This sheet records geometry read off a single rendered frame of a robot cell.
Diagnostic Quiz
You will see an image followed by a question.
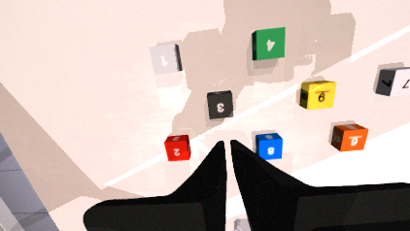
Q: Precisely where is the red block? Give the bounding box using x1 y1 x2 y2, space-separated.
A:
164 135 191 161

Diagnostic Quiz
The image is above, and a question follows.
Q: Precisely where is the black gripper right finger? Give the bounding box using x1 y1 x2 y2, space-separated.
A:
230 140 410 231

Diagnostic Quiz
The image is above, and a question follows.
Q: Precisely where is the orange block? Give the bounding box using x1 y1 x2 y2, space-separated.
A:
331 124 368 151

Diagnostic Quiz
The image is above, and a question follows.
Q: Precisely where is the green block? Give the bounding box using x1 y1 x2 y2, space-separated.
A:
252 27 286 60

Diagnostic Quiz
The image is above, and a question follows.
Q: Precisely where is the yellow block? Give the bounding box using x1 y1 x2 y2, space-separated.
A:
299 81 337 110

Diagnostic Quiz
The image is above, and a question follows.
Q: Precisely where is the blue block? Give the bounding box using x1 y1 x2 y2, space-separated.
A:
256 133 283 160

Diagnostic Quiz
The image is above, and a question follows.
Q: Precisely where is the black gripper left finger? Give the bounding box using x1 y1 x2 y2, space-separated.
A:
83 141 227 231

